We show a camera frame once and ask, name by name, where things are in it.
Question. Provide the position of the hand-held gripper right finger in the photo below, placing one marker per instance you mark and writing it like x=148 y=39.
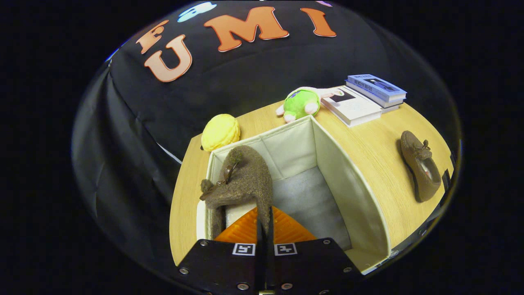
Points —
x=271 y=266

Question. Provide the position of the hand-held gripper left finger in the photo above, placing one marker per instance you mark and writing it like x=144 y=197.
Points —
x=260 y=266

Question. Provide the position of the brown felt shoe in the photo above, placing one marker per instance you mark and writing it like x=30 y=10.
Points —
x=421 y=172
x=245 y=180

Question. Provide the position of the beige fabric storage box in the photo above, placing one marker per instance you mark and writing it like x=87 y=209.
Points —
x=348 y=192

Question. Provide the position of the yellow bumpy plush ball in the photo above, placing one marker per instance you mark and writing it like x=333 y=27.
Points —
x=221 y=131

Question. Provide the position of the green plush toy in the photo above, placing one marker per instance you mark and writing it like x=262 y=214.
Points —
x=301 y=104

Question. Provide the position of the white book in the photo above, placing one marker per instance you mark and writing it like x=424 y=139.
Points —
x=356 y=108

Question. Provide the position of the black backdrop cloth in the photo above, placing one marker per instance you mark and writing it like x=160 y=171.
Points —
x=135 y=135

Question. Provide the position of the thin grey book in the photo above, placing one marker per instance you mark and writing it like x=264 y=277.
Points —
x=391 y=105

